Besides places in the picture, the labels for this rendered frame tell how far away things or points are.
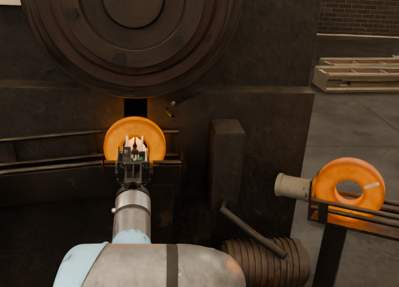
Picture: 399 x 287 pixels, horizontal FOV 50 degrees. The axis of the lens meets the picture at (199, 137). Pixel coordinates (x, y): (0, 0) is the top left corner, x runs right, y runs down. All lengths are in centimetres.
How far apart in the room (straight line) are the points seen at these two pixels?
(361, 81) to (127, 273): 416
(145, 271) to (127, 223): 34
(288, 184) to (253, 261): 21
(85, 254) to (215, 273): 16
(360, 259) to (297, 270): 97
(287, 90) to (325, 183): 28
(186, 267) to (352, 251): 163
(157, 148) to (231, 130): 19
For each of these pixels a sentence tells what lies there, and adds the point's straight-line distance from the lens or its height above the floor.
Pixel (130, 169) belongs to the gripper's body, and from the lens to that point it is 96.
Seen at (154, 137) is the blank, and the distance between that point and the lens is 107.
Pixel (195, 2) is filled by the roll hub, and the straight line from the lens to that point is 88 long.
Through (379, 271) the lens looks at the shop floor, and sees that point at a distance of 205.
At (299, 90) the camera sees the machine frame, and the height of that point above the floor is 87.
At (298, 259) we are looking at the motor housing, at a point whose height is 52.
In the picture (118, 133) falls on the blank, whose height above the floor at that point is 78.
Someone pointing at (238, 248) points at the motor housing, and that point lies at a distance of 111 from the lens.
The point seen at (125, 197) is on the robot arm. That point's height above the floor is 73.
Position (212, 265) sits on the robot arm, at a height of 86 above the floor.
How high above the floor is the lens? 121
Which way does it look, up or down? 24 degrees down
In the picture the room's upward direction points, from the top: 4 degrees clockwise
